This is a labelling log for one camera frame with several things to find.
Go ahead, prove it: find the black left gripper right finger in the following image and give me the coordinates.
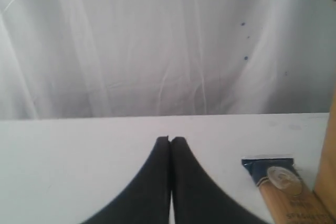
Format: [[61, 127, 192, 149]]
[[170, 137, 265, 223]]

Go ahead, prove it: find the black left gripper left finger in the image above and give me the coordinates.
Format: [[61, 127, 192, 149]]
[[84, 136, 171, 223]]

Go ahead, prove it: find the large brown paper bag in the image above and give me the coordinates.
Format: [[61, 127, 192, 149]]
[[313, 0, 336, 209]]

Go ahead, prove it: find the spaghetti packet with Italian flag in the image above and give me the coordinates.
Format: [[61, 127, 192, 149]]
[[241, 155, 335, 223]]

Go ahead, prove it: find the white backdrop curtain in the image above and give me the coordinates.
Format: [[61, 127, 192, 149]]
[[1, 0, 335, 120]]

